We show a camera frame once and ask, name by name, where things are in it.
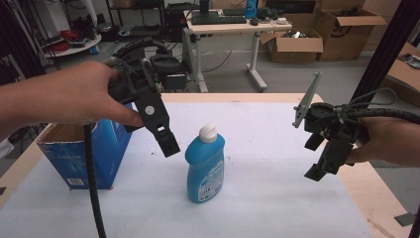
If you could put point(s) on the black shelf rack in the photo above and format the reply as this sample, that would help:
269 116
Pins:
135 20

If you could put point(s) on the dark tape patch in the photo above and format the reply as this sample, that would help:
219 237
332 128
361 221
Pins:
404 219

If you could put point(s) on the round white table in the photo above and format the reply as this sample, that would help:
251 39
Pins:
76 48

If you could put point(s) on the blue cardboard box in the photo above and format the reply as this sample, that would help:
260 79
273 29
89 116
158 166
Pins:
99 148

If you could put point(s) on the large open cardboard box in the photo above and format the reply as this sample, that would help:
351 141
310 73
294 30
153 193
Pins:
346 33

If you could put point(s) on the black device on floor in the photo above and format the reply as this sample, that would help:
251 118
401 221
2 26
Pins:
170 71

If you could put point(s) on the white table mat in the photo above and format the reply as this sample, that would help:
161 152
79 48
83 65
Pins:
257 185

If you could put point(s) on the black metal pole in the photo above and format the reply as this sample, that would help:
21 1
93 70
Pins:
386 46

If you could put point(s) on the small open cardboard box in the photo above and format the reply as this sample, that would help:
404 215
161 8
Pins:
294 46

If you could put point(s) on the black keyboard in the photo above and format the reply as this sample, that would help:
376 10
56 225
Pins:
218 20

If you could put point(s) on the black computer mouse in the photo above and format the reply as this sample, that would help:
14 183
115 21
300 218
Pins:
254 22

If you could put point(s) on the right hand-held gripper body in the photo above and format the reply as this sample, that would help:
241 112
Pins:
327 119

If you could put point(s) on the blue bottle with white cap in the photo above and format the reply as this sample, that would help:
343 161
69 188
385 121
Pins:
204 168

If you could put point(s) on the flat cardboard box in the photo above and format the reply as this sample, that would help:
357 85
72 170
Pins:
404 76

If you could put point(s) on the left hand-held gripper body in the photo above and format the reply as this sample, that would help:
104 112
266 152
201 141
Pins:
138 84

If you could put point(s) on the black monitor stand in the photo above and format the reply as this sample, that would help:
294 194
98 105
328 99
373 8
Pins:
208 8

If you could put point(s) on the person's left hand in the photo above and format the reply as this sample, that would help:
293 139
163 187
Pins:
79 95

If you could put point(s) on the person's right hand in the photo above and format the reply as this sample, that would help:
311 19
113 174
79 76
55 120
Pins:
389 140

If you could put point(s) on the blue container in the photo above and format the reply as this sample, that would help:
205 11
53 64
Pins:
251 8

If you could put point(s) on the light wooden desk white legs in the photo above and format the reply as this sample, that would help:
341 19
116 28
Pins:
231 28

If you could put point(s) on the black computer tower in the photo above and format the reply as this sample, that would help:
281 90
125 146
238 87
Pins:
176 18

